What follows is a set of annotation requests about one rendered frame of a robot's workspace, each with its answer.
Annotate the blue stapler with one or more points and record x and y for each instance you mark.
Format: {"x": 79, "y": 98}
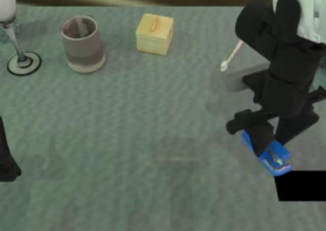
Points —
{"x": 276, "y": 155}

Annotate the brown ceramic cup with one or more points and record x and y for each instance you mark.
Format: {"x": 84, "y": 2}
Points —
{"x": 82, "y": 46}

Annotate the clear wine glass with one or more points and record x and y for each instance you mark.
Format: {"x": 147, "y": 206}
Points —
{"x": 15, "y": 45}

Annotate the white plastic spoon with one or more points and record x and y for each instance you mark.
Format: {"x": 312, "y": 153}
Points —
{"x": 230, "y": 58}

